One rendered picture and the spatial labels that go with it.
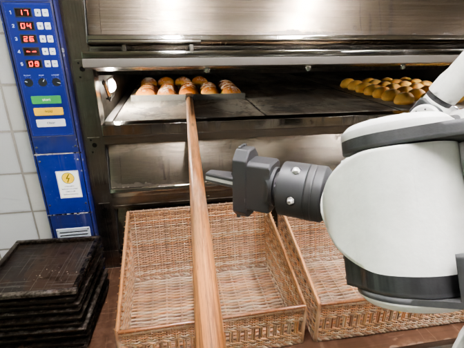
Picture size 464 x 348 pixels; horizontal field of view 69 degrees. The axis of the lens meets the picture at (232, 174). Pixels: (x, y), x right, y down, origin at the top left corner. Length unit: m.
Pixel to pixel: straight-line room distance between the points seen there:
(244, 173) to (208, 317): 0.25
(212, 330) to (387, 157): 0.23
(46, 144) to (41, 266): 0.40
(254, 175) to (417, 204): 0.33
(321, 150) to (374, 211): 1.18
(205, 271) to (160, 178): 0.90
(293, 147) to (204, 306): 1.06
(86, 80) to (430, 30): 1.23
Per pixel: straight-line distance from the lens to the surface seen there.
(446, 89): 0.95
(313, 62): 1.16
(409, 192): 0.25
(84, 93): 1.27
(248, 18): 1.25
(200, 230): 0.51
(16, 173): 1.42
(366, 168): 0.25
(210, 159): 1.31
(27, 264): 1.28
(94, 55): 1.10
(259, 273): 1.42
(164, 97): 1.70
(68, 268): 1.20
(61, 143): 1.30
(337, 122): 1.41
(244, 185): 0.55
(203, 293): 0.41
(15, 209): 1.48
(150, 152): 1.31
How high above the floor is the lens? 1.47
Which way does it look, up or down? 22 degrees down
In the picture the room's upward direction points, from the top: straight up
